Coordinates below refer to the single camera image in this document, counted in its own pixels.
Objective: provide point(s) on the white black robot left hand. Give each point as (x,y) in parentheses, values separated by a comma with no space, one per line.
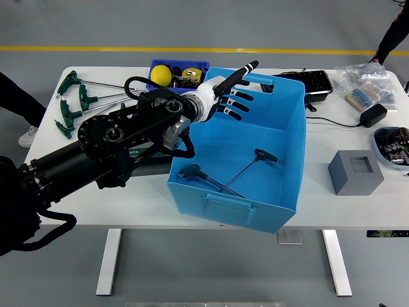
(207,96)

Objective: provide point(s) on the large light blue folding box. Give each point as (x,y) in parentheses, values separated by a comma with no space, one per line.
(230,140)

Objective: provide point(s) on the green steel hex key stand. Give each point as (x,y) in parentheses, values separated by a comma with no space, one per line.
(150,168)

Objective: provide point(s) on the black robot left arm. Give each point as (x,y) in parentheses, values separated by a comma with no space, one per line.
(64,166)

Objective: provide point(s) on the yellow tape measure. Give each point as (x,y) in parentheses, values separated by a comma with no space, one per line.
(193,74)

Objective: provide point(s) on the black hardware pile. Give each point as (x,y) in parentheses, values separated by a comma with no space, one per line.
(177,81)

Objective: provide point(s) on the dark blue parts bin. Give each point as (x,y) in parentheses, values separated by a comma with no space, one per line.
(179,62)

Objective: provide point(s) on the yellow ball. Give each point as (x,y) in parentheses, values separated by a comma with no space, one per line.
(161,75)

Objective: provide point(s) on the white table leg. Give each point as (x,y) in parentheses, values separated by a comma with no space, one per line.
(108,262)
(338,265)

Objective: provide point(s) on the black table control panel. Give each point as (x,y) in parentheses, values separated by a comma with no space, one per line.
(387,233)

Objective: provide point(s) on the black plastic tray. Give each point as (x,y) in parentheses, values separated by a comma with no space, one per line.
(316,83)

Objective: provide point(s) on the grey floor plate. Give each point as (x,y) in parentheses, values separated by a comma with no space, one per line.
(290,237)

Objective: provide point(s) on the grey block with square recess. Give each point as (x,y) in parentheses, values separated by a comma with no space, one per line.
(345,179)

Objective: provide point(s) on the pale blue bowl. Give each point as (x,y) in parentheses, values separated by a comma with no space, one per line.
(378,150)

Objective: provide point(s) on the taped resistor bundle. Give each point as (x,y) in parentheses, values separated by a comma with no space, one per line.
(362,96)

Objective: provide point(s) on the dark electronic components pile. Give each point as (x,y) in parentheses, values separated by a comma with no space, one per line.
(396,144)

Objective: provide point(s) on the clear plastic component bags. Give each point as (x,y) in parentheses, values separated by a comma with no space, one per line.
(367,72)

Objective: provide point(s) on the black power adapter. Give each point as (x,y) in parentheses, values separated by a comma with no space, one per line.
(374,115)

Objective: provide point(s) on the person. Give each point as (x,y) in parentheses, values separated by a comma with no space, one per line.
(19,99)
(388,38)

